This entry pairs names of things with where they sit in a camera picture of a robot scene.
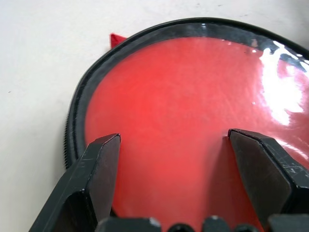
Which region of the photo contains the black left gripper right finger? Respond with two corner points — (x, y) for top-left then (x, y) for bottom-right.
(227, 128), (309, 227)

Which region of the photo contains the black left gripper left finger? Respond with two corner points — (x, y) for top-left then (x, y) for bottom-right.
(28, 133), (122, 232)

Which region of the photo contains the red clear zipper pouch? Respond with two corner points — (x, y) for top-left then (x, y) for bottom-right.
(63, 16), (309, 232)

